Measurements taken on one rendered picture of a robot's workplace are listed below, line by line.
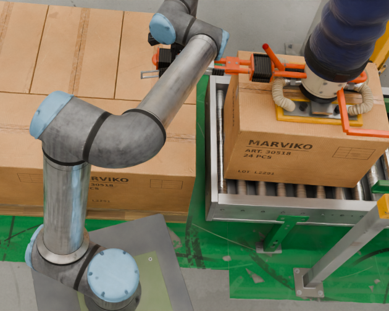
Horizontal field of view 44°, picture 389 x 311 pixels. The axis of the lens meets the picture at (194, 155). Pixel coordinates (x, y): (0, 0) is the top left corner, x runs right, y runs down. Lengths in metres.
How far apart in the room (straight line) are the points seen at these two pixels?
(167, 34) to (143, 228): 0.74
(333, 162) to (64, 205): 1.23
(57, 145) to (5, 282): 1.65
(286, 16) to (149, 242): 2.34
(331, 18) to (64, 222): 1.03
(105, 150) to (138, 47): 1.64
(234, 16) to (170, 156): 1.65
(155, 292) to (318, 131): 0.85
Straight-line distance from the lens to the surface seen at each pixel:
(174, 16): 1.47
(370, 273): 2.83
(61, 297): 1.78
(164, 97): 1.13
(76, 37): 2.65
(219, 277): 2.58
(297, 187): 2.25
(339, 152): 2.03
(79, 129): 1.00
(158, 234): 1.83
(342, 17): 1.63
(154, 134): 1.03
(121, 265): 1.48
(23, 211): 2.72
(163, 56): 1.81
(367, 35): 1.66
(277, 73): 1.86
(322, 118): 1.94
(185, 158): 2.21
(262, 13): 3.69
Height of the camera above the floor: 2.45
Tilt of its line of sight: 59 degrees down
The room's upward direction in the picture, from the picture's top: 11 degrees clockwise
